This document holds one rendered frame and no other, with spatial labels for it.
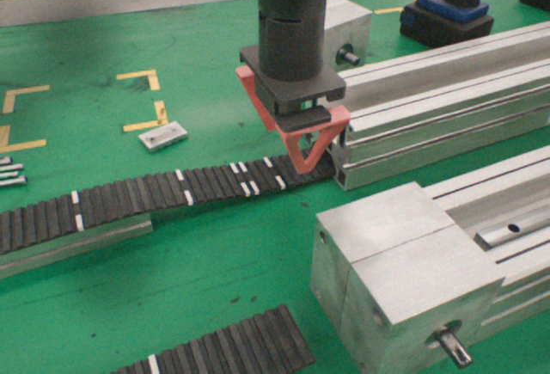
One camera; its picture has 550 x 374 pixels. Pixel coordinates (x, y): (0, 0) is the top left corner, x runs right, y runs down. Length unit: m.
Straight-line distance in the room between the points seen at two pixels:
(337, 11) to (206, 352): 0.46
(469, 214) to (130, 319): 0.30
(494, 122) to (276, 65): 0.29
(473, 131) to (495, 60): 0.12
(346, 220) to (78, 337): 0.23
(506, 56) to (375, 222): 0.37
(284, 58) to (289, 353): 0.23
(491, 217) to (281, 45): 0.23
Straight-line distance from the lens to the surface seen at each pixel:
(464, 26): 0.78
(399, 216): 0.37
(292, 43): 0.41
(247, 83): 0.49
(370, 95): 0.56
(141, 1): 2.49
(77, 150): 0.61
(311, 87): 0.42
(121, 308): 0.44
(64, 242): 0.48
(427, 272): 0.34
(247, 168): 0.52
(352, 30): 0.66
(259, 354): 0.36
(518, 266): 0.38
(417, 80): 0.59
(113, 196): 0.48
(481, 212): 0.44
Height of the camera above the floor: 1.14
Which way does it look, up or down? 42 degrees down
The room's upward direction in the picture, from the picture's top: straight up
